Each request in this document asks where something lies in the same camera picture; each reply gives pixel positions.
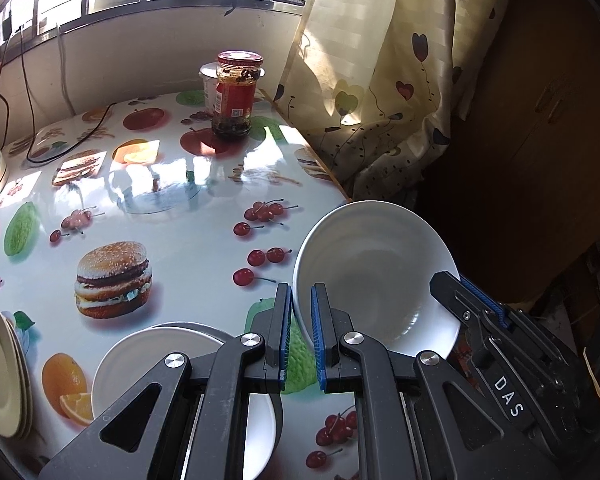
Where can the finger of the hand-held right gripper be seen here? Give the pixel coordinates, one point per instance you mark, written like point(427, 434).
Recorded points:
point(487, 302)
point(452, 295)

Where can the window frame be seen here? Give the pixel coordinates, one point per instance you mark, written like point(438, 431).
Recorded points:
point(130, 5)

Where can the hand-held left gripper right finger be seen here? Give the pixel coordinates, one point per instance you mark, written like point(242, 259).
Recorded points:
point(318, 340)

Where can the white bowl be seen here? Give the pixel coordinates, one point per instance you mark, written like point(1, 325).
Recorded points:
point(375, 270)

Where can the white plate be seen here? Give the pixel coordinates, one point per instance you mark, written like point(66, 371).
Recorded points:
point(145, 360)

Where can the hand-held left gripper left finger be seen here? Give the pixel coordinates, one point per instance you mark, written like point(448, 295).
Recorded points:
point(282, 340)

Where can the white plastic cup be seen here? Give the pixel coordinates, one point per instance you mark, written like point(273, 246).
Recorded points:
point(209, 85)

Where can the cream heart print curtain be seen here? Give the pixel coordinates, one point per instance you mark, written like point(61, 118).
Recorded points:
point(390, 85)

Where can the cream plate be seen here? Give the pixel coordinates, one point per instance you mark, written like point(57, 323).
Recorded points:
point(29, 385)
point(24, 385)

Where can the glass jar with red label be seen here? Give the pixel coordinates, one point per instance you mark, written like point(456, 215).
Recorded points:
point(235, 95)

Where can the food print tablecloth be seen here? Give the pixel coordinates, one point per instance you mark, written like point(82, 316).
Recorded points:
point(170, 240)

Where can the brown wooden cabinet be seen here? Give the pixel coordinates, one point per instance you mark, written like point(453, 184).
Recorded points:
point(555, 110)

